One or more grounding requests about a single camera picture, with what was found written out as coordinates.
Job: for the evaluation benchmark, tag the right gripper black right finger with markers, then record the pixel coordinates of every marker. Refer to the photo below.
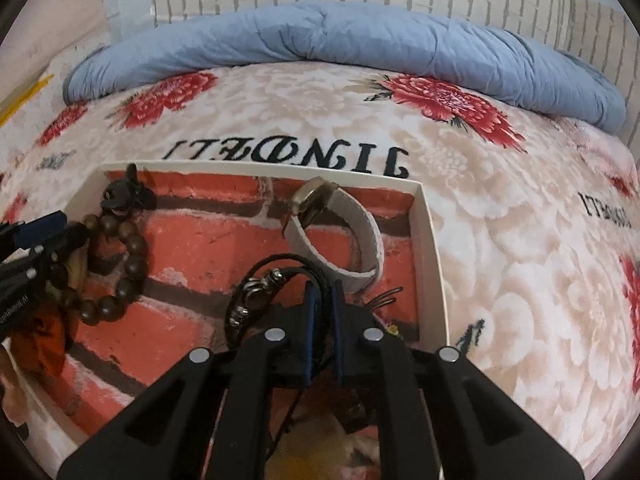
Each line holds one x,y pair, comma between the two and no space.
438,415

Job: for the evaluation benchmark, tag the brick pattern jewelry tray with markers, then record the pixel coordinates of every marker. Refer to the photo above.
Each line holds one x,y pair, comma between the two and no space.
212,222

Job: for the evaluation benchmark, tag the yellow sheet edge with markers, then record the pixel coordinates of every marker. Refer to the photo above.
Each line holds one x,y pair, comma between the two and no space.
10,109

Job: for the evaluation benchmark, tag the orange fabric scrunchie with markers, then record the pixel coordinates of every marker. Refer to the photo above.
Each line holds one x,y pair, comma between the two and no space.
39,343

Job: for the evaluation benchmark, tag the blue rolled duvet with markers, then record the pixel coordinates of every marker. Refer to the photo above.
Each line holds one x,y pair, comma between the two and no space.
510,68

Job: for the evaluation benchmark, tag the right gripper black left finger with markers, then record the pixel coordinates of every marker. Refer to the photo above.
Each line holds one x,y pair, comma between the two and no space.
209,415

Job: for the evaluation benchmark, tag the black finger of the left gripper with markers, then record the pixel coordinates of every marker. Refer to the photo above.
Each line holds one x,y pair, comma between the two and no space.
25,235
43,257

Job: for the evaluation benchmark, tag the cream pineapple plush hair clip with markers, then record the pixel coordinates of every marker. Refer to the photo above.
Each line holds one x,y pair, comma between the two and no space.
13,399

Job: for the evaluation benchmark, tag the black claw hair clip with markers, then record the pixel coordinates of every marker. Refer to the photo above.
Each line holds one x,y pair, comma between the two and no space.
127,195

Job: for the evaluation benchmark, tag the floral red beige blanket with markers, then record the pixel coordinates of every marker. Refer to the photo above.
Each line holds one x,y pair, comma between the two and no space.
536,219

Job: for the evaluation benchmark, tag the white strap wrist watch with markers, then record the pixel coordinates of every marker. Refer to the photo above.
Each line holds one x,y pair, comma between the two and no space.
328,226

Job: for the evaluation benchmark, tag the colourful beaded black hair clip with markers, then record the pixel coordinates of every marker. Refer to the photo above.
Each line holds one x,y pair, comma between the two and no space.
350,409

